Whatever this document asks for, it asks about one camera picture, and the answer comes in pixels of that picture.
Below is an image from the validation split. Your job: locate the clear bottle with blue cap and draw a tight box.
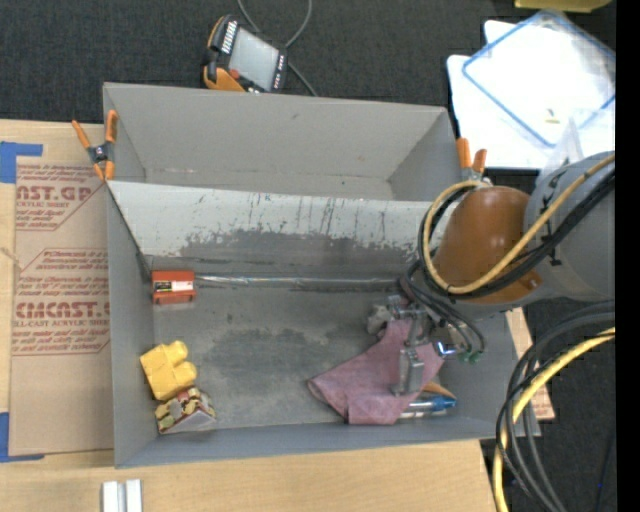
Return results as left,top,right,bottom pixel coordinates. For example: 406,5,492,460
398,394,458,420

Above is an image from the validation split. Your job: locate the orange pointed piece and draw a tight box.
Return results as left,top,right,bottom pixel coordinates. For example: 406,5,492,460
422,380,457,401

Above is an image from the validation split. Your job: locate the yellow toy building block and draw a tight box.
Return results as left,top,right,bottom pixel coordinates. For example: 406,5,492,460
139,340,199,402

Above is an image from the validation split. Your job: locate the grey metal bin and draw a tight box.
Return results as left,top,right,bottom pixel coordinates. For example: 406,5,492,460
102,82,542,469

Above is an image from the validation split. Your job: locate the pink cloth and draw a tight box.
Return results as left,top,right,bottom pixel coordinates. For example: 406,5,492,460
306,319,446,426

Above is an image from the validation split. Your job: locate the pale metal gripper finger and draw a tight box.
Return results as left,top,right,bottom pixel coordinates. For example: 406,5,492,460
367,302,399,335
390,348,427,397

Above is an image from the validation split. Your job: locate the red box with white label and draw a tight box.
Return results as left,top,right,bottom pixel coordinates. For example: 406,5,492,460
150,270,198,306

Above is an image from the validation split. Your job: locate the brown cardboard board red print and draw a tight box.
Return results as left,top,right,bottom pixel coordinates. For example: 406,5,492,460
0,118,117,458

